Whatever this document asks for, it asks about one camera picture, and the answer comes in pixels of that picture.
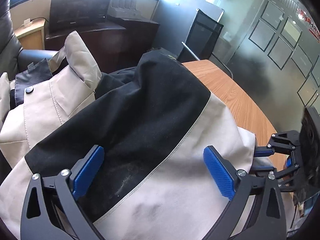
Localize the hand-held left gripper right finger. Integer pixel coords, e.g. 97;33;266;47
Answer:
203;145;287;240

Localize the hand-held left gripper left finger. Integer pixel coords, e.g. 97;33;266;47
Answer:
21;145;105;240

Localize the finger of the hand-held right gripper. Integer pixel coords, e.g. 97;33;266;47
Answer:
254;165;299;193
255;131;300;158

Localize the beige and black jacket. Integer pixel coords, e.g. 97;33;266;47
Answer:
0;30;275;240

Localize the row of framed certificates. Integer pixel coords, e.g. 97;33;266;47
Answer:
249;0;320;108

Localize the red window decal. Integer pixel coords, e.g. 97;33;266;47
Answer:
296;7;320;43

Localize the dark wooden cabinet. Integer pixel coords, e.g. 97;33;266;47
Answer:
45;21;127;73
110;17;160;55

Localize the black mesh chair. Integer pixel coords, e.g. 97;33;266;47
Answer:
179;8;234;79

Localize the light wooden cabinet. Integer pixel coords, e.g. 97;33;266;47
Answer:
14;20;46;51

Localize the black leather armchair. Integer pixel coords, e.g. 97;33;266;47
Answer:
0;12;59;80

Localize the flat cardboard box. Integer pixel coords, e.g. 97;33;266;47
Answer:
107;9;140;22

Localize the grey partition panel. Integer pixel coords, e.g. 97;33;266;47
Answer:
152;0;225;55

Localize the black microwave oven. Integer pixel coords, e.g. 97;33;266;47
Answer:
48;0;112;33

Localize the grey radiator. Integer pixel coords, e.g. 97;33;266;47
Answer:
110;0;138;12

